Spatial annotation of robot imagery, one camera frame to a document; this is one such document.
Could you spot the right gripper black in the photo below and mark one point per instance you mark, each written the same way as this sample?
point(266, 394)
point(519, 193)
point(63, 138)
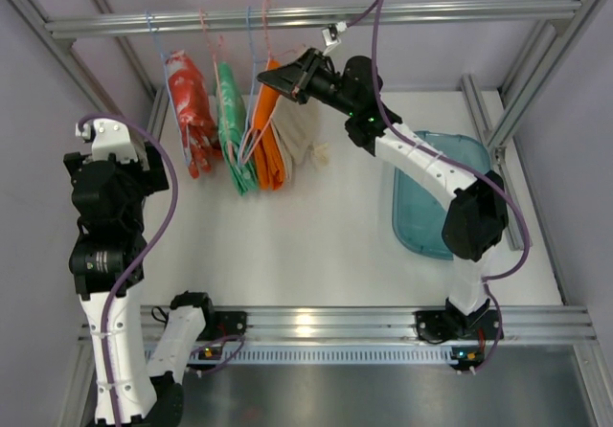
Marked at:
point(306, 74)

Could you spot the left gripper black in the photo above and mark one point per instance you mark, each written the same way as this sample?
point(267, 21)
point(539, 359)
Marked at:
point(156, 170)

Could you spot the beige trousers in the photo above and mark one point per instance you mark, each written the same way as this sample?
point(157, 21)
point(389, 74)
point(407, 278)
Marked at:
point(296, 128)

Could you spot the orange trousers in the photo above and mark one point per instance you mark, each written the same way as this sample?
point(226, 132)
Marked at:
point(267, 155)

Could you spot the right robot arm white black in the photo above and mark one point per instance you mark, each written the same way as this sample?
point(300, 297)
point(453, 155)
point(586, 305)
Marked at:
point(476, 213)

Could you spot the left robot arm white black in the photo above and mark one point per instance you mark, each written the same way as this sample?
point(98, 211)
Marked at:
point(107, 266)

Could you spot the green patterned trousers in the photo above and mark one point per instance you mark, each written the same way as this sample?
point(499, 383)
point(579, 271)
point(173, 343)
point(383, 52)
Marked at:
point(231, 117)

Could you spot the red white trousers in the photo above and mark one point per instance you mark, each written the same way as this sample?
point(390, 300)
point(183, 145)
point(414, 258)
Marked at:
point(190, 99)

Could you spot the light pink hanger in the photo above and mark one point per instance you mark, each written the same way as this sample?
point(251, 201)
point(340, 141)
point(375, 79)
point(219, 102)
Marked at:
point(211, 49)

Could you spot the light blue hanger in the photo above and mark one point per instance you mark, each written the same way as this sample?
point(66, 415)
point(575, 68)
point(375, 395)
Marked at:
point(163, 56)

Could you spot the teal plastic bin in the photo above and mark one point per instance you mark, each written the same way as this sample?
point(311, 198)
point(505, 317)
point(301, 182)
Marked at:
point(417, 217)

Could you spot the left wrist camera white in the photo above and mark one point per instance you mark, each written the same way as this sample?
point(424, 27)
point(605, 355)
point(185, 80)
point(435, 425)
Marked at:
point(107, 137)

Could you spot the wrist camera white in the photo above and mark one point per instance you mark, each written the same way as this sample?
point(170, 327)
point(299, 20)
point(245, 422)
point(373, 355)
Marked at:
point(332, 36)
point(107, 137)

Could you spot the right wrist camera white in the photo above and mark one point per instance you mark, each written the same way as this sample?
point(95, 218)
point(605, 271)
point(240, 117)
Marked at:
point(332, 36)

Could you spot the aluminium hanging rail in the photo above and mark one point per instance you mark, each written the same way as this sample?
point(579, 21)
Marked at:
point(175, 22)

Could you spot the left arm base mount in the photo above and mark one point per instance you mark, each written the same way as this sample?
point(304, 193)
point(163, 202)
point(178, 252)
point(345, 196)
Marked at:
point(220, 324)

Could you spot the left aluminium frame post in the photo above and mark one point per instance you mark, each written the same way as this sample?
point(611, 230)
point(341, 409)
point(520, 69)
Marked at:
point(71, 63)

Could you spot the aluminium frame post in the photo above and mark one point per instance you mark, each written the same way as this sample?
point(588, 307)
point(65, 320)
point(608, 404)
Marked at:
point(548, 45)
point(71, 63)

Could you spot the slotted cable duct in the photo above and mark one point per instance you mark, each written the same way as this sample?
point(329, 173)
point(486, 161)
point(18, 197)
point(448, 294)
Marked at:
point(334, 355)

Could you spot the right aluminium frame post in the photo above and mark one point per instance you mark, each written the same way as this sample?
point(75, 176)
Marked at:
point(548, 45)

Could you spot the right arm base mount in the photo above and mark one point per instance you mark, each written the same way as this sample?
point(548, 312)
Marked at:
point(433, 326)

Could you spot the aluminium front rail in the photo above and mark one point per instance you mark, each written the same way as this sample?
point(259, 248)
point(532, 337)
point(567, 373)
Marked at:
point(522, 325)

